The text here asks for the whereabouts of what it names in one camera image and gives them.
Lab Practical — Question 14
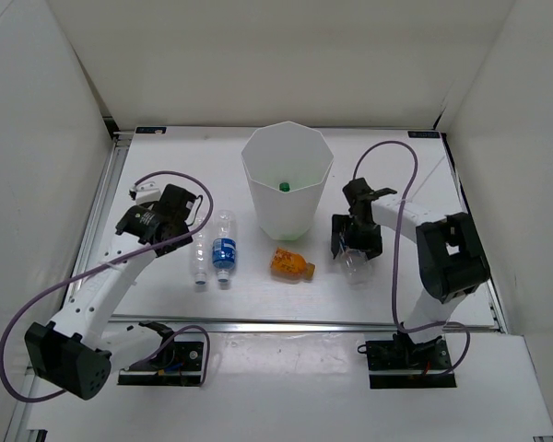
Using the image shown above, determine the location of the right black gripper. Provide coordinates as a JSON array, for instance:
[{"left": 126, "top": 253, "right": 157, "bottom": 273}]
[{"left": 332, "top": 214, "right": 382, "bottom": 262}]

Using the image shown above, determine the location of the white label clear bottle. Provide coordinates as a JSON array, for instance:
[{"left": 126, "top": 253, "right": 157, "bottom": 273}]
[{"left": 335, "top": 240, "right": 372, "bottom": 285}]

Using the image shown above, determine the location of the clear unlabelled plastic bottle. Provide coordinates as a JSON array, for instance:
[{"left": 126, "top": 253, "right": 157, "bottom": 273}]
[{"left": 189, "top": 215, "right": 210, "bottom": 286}]

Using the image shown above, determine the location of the blue label clear bottle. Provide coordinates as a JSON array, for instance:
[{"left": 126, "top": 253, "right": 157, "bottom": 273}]
[{"left": 211, "top": 210, "right": 237, "bottom": 285}]

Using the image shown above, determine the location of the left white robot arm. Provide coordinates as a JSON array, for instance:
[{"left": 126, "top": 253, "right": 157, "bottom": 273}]
[{"left": 24, "top": 202, "right": 192, "bottom": 400}]

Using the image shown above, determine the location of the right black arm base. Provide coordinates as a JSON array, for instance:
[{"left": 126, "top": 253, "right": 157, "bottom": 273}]
[{"left": 357, "top": 331, "right": 457, "bottom": 390}]

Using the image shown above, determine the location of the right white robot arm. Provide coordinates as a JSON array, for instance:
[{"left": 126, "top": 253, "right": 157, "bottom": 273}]
[{"left": 330, "top": 179, "right": 489, "bottom": 368}]

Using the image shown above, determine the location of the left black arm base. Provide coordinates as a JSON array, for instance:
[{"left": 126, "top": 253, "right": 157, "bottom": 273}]
[{"left": 117, "top": 320, "right": 211, "bottom": 387}]

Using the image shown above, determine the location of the white faceted plastic bin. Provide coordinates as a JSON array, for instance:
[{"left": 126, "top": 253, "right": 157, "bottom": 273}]
[{"left": 241, "top": 122, "right": 334, "bottom": 241}]

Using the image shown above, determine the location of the orange juice bottle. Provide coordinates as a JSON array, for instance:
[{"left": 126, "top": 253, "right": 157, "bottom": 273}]
[{"left": 270, "top": 247, "right": 315, "bottom": 281}]

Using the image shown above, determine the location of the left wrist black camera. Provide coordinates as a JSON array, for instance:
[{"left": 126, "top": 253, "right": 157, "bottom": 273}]
[{"left": 156, "top": 184, "right": 196, "bottom": 222}]

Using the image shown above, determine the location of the wrist black camera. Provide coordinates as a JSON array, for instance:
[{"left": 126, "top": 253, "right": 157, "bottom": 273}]
[
  {"left": 156, "top": 184, "right": 196, "bottom": 222},
  {"left": 342, "top": 178, "right": 373, "bottom": 206}
]

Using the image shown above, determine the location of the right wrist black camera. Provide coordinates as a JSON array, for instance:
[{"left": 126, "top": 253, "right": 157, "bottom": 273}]
[{"left": 342, "top": 178, "right": 373, "bottom": 206}]

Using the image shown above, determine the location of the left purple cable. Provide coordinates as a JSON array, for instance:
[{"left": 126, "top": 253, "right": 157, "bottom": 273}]
[{"left": 0, "top": 170, "right": 213, "bottom": 404}]

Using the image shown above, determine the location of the purple cable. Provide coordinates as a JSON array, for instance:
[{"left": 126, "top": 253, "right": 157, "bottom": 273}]
[
  {"left": 0, "top": 170, "right": 213, "bottom": 404},
  {"left": 352, "top": 140, "right": 472, "bottom": 382}
]

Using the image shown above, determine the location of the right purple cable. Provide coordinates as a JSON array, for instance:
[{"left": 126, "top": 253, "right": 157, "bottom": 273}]
[{"left": 352, "top": 140, "right": 472, "bottom": 382}]

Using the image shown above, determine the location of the aluminium left frame rail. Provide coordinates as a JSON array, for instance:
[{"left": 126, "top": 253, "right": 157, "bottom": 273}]
[{"left": 4, "top": 117, "right": 132, "bottom": 441}]

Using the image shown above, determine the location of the aluminium front rail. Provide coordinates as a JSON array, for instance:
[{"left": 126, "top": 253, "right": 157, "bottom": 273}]
[{"left": 102, "top": 315, "right": 396, "bottom": 333}]

